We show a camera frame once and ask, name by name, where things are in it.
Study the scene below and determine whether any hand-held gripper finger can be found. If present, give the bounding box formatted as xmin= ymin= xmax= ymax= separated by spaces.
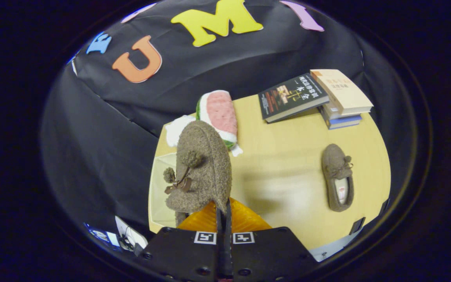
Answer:
xmin=137 ymin=201 xmax=225 ymax=282
xmin=225 ymin=198 xmax=319 ymax=282

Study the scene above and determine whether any brown fuzzy slipper shoe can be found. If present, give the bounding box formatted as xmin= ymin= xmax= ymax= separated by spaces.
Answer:
xmin=163 ymin=120 xmax=233 ymax=228
xmin=321 ymin=143 xmax=355 ymax=213

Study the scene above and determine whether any white paper sheet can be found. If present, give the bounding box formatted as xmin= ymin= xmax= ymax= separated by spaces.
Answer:
xmin=115 ymin=215 xmax=149 ymax=251

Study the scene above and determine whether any white plush toy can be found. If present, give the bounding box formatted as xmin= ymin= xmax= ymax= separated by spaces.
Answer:
xmin=165 ymin=115 xmax=197 ymax=148

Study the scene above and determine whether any small black block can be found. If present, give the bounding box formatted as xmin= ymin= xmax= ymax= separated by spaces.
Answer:
xmin=349 ymin=217 xmax=366 ymax=236

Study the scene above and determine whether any watermelon slice plush toy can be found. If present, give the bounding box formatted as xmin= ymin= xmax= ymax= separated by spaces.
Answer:
xmin=195 ymin=90 xmax=244 ymax=157

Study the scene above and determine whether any black backdrop cloth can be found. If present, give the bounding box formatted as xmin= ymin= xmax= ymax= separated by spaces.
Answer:
xmin=40 ymin=0 xmax=418 ymax=240

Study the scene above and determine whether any black cover book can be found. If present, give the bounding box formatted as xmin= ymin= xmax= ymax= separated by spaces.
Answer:
xmin=258 ymin=73 xmax=330 ymax=124

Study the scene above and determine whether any beige cover book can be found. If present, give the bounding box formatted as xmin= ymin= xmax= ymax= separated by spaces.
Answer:
xmin=310 ymin=69 xmax=374 ymax=116

